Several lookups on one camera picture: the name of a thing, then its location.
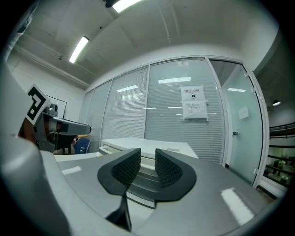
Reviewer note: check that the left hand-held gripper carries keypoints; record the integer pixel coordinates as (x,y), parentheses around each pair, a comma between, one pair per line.
(38,103)

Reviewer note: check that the person's light shirt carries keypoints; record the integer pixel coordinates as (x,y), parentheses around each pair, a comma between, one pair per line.
(13,53)

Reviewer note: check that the black metal railing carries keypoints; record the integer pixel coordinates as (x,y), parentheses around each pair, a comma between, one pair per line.
(283,130)

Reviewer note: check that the black framed wall panel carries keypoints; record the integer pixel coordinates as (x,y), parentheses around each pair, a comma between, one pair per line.
(60,107)

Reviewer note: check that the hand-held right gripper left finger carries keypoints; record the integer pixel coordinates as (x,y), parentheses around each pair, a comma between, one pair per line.
(115,177)

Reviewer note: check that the black pendant lamp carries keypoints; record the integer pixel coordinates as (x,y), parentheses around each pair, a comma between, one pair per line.
(276,103)

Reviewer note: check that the long ceiling tube light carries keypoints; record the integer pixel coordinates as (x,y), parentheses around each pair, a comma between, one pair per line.
(79,49)
(125,4)

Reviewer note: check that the white toaster oven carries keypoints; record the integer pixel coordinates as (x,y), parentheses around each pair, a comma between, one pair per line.
(149,144)

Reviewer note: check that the person's left forearm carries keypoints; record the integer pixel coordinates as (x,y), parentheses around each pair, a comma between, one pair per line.
(27,131)

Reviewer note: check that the white rectangular table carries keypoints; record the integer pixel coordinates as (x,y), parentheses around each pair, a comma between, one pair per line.
(76,156)

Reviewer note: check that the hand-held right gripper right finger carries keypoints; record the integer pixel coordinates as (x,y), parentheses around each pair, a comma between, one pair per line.
(179,179)

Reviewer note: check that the blue plastic chair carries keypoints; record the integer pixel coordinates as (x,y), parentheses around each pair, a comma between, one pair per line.
(83,145)

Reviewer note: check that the white glass oven door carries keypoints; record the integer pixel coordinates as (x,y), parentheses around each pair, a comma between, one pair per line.
(207,175)

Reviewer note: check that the white paper sheet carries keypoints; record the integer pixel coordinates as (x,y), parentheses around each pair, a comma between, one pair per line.
(243,113)

